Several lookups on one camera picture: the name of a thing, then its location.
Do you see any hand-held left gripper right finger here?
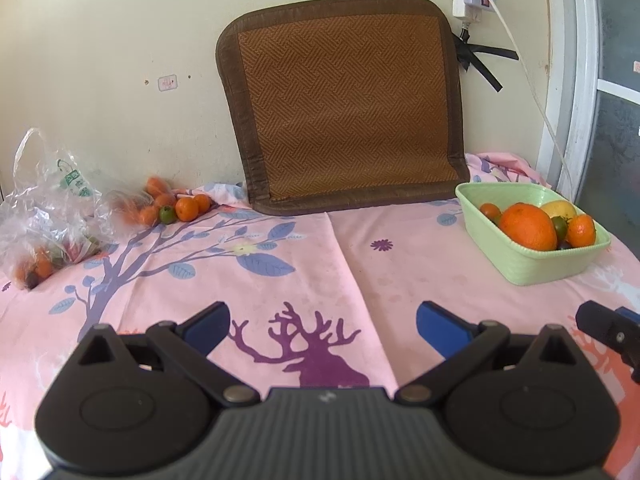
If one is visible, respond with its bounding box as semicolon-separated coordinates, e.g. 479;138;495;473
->
395;301;576;406

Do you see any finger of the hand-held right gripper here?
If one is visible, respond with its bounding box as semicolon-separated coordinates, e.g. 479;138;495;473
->
575;300;640;386

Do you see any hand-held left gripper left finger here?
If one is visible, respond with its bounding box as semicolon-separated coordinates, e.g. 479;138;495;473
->
75;301;261;407

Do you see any light green plastic basket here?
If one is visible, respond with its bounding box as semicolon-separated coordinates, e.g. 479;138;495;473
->
455;181;612;287

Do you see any large orange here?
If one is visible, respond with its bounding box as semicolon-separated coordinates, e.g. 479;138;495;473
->
498;202;558;252

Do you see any pink printed bedsheet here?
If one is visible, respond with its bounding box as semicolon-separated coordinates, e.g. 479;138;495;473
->
0;152;640;480

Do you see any pile of tangerines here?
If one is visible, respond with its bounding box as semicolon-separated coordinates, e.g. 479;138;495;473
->
112;175;213;227

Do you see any yellow lemon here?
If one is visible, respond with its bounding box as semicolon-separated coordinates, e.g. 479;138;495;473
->
540;200;578;221

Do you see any clear plastic bag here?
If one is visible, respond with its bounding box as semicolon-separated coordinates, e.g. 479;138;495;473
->
0;127;151;291

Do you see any white framed glass door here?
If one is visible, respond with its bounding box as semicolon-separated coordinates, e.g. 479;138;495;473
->
537;0;640;261

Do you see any brown woven seat mat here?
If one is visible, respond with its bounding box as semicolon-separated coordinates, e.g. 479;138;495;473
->
216;0;471;217

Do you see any black tape strip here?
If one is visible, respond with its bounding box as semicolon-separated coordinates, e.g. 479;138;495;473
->
457;42;520;61
457;35;503;93

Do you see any white power cable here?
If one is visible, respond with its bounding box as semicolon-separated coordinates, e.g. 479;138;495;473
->
472;0;576;203

